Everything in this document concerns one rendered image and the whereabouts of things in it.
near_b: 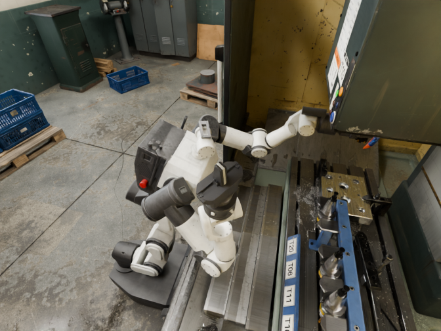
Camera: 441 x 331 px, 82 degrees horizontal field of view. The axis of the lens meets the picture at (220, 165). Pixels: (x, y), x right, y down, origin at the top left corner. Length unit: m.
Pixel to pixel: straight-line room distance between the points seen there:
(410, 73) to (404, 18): 0.13
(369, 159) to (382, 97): 1.49
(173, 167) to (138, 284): 1.26
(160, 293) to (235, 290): 0.76
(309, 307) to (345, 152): 1.34
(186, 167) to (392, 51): 0.69
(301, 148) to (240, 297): 1.26
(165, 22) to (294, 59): 3.97
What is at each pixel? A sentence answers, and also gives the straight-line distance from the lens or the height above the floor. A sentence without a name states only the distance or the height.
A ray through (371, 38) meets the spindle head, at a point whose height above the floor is 1.82.
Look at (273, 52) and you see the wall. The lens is 2.11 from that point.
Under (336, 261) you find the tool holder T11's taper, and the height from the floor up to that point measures 1.28.
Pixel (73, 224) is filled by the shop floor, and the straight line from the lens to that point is 2.78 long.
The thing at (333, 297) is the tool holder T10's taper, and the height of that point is 1.27.
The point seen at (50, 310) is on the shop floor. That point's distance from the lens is 2.42.
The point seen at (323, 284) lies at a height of 1.22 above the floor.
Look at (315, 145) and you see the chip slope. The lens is 2.17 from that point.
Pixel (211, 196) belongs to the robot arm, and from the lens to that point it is 0.55.
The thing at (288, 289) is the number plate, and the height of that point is 0.93.
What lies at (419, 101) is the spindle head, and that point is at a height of 1.69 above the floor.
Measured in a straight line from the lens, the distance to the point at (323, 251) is 0.95.
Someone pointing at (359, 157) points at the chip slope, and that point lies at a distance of 2.23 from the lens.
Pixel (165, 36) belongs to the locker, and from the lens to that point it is 5.81.
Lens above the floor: 1.99
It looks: 42 degrees down
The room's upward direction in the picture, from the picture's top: straight up
